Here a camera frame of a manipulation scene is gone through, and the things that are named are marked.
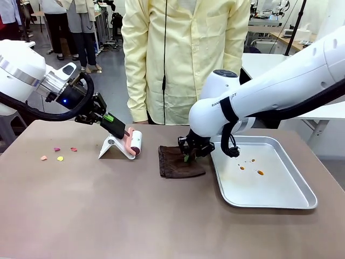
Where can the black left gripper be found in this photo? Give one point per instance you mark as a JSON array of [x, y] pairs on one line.
[[70, 98]]

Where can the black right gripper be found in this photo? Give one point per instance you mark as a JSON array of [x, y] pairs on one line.
[[199, 140]]

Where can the brown cloth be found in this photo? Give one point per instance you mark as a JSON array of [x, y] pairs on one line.
[[175, 167]]

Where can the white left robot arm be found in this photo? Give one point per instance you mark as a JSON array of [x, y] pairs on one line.
[[19, 67]]

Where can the person's left forearm yellow sleeve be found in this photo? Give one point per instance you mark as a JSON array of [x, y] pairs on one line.
[[233, 62]]

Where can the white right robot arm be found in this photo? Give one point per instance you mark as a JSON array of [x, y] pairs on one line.
[[283, 89]]

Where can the person's right forearm yellow sleeve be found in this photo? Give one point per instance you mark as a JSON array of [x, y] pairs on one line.
[[136, 94]]

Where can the white plastic roller stand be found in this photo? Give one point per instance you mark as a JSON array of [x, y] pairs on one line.
[[107, 148]]

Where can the yellow petal scrap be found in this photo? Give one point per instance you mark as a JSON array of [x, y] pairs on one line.
[[60, 158]]

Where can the orange petal scrap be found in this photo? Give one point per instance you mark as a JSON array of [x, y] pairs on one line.
[[43, 157]]

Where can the silver metal tray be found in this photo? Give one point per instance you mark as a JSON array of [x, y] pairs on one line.
[[269, 189]]

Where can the bystander in grey skirt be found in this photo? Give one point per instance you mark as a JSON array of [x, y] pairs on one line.
[[81, 24]]

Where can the black chair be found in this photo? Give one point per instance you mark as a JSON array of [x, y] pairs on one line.
[[117, 25]]

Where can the bystander in black trousers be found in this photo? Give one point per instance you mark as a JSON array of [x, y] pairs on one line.
[[55, 27]]

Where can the person in yellow shirt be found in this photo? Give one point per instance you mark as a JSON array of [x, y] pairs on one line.
[[188, 54]]

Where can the bystander in white coat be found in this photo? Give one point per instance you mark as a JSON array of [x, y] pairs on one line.
[[8, 13]]

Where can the white table with metal legs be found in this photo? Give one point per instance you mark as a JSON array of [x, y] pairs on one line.
[[323, 110]]

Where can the wooden workbench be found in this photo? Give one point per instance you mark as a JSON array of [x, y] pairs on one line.
[[293, 43]]

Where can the black tripod pole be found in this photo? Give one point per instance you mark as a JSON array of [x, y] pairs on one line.
[[293, 27]]

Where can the white tissue box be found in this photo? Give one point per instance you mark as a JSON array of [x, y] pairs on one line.
[[304, 34]]

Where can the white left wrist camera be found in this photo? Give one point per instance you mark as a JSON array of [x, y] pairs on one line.
[[66, 70]]

